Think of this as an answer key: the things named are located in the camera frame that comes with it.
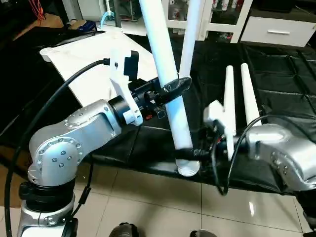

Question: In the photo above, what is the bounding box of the white plastic table leg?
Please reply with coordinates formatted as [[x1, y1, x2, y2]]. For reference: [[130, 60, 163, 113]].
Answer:
[[179, 0, 204, 79], [138, 0, 201, 177], [224, 65, 238, 141], [240, 63, 261, 125]]

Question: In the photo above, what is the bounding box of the white plastic table top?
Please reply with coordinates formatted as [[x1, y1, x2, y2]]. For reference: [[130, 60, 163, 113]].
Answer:
[[39, 31, 163, 107]]

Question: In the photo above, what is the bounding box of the white drawer cabinet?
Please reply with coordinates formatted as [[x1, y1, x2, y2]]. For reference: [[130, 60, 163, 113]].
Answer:
[[163, 0, 253, 44], [240, 16, 316, 48]]

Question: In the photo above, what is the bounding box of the black right robot foot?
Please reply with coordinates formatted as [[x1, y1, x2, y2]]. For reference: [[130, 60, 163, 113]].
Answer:
[[191, 229, 219, 237]]

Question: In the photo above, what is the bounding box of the black robot foot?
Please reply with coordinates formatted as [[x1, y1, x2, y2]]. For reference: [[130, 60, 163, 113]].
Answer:
[[191, 229, 219, 237], [109, 223, 140, 237]]

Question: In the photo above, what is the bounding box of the light blue hanger hook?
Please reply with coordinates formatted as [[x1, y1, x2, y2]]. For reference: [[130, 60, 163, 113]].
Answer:
[[99, 0, 115, 30]]

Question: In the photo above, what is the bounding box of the small blue box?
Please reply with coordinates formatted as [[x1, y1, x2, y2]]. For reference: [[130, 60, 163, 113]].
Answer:
[[75, 20, 98, 33]]

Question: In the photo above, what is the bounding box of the black work mat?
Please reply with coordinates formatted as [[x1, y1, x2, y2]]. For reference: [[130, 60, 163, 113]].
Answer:
[[0, 27, 316, 194]]

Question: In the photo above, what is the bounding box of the black left robot foot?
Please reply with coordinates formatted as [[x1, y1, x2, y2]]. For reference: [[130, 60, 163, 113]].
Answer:
[[109, 223, 140, 237]]

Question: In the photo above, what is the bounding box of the cardboard box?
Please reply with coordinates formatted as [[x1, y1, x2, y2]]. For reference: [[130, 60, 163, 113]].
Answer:
[[13, 13, 65, 41]]

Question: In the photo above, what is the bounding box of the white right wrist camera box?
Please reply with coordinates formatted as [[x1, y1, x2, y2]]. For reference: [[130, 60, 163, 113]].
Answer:
[[203, 100, 236, 161]]

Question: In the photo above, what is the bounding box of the red cable bundle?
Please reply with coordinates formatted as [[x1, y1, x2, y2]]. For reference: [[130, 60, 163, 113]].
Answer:
[[29, 0, 46, 20]]

